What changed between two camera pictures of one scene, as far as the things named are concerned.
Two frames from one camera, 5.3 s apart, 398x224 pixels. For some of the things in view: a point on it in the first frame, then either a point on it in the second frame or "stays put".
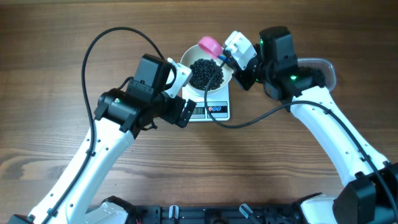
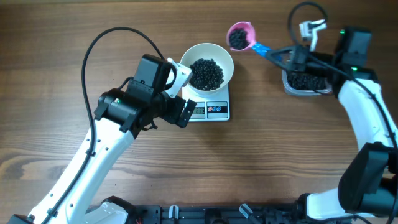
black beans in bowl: [202, 70] stays put
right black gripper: [241, 78] to [299, 58]
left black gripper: [185, 112] stays put
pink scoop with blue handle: [212, 47] to [241, 36]
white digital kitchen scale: [213, 108] stays put
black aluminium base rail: [236, 214] stays put
